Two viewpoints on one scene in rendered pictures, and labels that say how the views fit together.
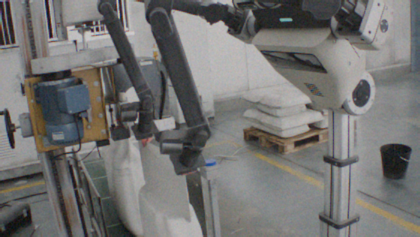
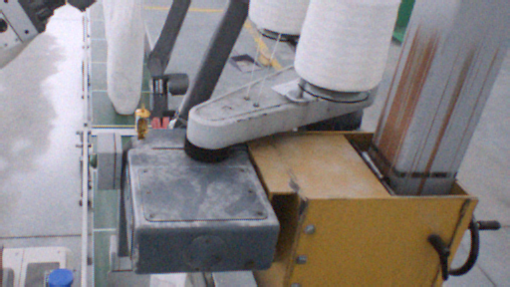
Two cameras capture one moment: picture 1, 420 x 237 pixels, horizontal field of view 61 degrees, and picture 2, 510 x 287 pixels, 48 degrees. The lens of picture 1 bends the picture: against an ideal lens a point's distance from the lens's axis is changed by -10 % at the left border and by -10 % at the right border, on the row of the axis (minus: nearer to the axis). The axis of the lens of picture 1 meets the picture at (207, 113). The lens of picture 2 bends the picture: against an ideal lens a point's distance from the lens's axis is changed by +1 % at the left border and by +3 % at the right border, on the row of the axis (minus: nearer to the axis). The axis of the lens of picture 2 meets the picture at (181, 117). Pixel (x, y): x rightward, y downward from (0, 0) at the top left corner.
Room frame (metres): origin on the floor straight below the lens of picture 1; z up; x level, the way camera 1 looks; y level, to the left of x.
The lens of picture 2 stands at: (2.62, 0.49, 1.89)
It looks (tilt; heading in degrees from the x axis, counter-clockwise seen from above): 29 degrees down; 193
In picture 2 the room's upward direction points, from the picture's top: 6 degrees clockwise
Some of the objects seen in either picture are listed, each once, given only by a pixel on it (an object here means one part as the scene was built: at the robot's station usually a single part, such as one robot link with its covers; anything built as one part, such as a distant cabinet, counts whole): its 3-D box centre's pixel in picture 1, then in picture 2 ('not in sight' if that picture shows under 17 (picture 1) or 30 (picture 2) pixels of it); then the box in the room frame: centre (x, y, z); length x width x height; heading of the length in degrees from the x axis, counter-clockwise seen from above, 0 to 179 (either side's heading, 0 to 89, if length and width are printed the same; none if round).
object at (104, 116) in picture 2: not in sight; (119, 56); (-0.81, -0.82, 0.34); 2.21 x 0.39 x 0.09; 25
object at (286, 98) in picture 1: (292, 97); not in sight; (4.29, -0.97, 0.56); 0.66 x 0.42 x 0.15; 115
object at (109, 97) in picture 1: (103, 82); (259, 191); (1.71, 0.45, 1.26); 0.22 x 0.05 x 0.16; 25
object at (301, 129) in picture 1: (279, 125); not in sight; (4.44, -0.83, 0.20); 0.66 x 0.44 x 0.12; 25
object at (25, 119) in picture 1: (25, 124); not in sight; (1.54, 0.79, 1.14); 0.11 x 0.06 x 0.11; 25
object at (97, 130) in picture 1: (64, 106); (346, 223); (1.64, 0.63, 1.18); 0.34 x 0.25 x 0.31; 115
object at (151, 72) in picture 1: (133, 85); (186, 225); (1.81, 0.34, 1.21); 0.30 x 0.25 x 0.30; 25
